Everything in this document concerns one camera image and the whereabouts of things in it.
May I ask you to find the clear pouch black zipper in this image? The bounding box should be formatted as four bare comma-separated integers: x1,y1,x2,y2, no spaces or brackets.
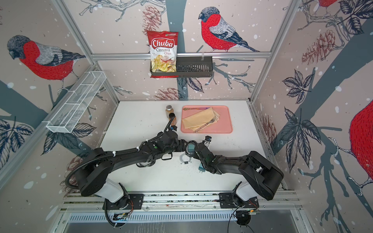
185,140,198,157

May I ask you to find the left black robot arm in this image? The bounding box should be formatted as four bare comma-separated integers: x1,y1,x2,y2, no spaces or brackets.
65,131,186,203

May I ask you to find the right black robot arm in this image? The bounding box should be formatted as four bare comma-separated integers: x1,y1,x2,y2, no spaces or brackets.
186,142,284,201

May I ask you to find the orange pepper spice jar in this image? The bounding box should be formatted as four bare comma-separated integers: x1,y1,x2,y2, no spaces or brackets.
168,113,177,130

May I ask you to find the yellow folded napkin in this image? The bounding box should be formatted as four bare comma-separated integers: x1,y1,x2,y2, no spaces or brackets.
182,107,220,133

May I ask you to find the shichimi spice jar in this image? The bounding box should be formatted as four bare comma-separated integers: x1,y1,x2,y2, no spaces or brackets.
165,105,174,118

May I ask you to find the pink tray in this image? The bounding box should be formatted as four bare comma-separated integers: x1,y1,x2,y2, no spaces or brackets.
181,105,233,134

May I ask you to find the Chuba cassava chips bag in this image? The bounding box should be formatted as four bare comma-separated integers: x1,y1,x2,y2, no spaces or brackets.
147,31,178,73

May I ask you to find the pink handled fork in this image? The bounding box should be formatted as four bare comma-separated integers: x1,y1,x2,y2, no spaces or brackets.
194,116,219,133

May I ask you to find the pink handled spoon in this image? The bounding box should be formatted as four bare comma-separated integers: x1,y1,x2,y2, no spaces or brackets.
183,107,209,111

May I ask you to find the black wall basket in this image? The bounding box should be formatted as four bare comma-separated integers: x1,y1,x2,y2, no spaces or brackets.
151,56,213,78

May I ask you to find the white wire mesh shelf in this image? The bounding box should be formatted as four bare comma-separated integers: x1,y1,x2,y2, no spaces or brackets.
46,71,106,133

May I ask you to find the aluminium frame rail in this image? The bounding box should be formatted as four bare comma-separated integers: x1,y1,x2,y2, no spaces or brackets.
91,52,272,61

